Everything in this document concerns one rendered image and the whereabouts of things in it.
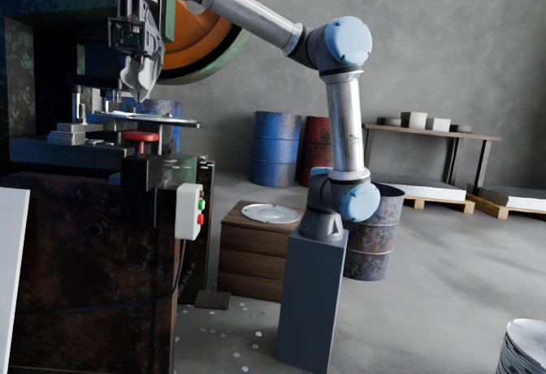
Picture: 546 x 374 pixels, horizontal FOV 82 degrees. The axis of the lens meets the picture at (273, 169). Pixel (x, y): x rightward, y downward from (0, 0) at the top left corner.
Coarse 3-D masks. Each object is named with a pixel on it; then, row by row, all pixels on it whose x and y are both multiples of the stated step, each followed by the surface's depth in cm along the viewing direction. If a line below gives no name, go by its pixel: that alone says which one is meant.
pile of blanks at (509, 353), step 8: (504, 344) 97; (512, 344) 93; (504, 352) 95; (512, 352) 92; (520, 352) 88; (504, 360) 94; (512, 360) 90; (520, 360) 89; (528, 360) 86; (496, 368) 101; (504, 368) 94; (512, 368) 90; (520, 368) 87; (528, 368) 85; (536, 368) 83; (544, 368) 82
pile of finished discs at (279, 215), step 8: (248, 208) 160; (256, 208) 161; (264, 208) 162; (272, 208) 164; (280, 208) 165; (288, 208) 165; (248, 216) 145; (256, 216) 148; (264, 216) 149; (272, 216) 149; (280, 216) 151; (288, 216) 153
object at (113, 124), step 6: (90, 114) 94; (90, 120) 94; (96, 120) 94; (102, 120) 94; (108, 120) 94; (114, 120) 94; (120, 120) 97; (108, 126) 94; (114, 126) 94; (120, 126) 98; (126, 126) 102; (132, 126) 106
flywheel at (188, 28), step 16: (176, 0) 129; (176, 16) 130; (192, 16) 131; (208, 16) 131; (176, 32) 132; (192, 32) 132; (208, 32) 132; (224, 32) 128; (176, 48) 133; (192, 48) 129; (208, 48) 129; (224, 48) 140; (176, 64) 130; (192, 64) 132
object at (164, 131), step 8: (128, 120) 95; (136, 120) 95; (144, 120) 95; (152, 120) 95; (136, 128) 98; (144, 128) 97; (152, 128) 97; (160, 128) 97; (168, 128) 104; (160, 136) 98; (168, 136) 105; (160, 144) 98; (168, 144) 105; (152, 152) 99; (160, 152) 99; (168, 152) 106
